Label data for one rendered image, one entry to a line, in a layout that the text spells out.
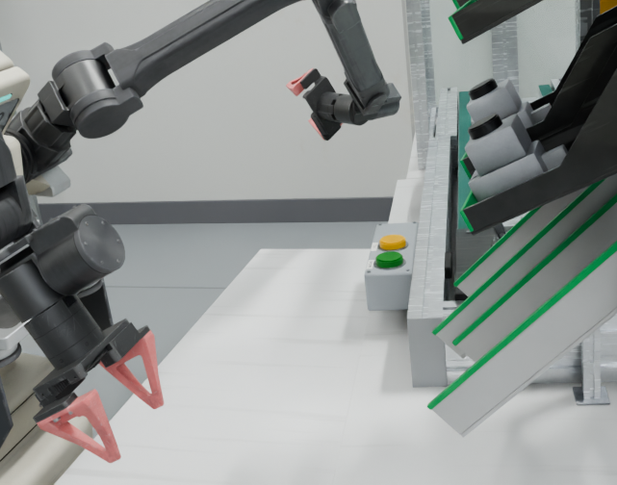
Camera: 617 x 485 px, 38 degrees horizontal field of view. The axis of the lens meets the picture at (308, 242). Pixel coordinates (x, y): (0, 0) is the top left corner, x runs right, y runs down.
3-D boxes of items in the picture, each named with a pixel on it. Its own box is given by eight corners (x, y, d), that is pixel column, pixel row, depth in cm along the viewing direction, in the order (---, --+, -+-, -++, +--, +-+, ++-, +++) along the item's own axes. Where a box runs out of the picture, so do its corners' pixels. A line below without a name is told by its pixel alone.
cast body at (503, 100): (481, 163, 93) (449, 103, 92) (486, 151, 97) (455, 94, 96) (557, 126, 89) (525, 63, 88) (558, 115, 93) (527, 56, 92)
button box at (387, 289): (367, 312, 131) (363, 272, 129) (379, 257, 150) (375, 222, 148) (415, 310, 129) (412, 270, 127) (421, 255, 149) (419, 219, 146)
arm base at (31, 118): (30, 116, 138) (-17, 138, 127) (60, 83, 134) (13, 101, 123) (68, 159, 138) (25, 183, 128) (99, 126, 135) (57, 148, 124)
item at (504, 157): (482, 213, 79) (445, 143, 78) (490, 196, 83) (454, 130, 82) (572, 173, 75) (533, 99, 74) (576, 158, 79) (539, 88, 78)
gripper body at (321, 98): (321, 75, 182) (343, 77, 176) (344, 114, 187) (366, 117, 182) (299, 96, 180) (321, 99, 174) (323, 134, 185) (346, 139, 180)
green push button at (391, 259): (375, 274, 130) (373, 262, 129) (377, 264, 134) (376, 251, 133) (402, 273, 129) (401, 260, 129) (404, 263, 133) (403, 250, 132)
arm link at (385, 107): (352, 62, 169) (375, 97, 166) (398, 53, 175) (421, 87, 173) (328, 101, 179) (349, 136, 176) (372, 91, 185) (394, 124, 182)
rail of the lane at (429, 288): (412, 387, 117) (405, 312, 113) (432, 181, 199) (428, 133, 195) (454, 386, 116) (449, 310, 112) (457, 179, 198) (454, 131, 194)
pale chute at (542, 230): (462, 360, 97) (431, 332, 97) (481, 307, 108) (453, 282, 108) (665, 182, 83) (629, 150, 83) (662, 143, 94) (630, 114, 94)
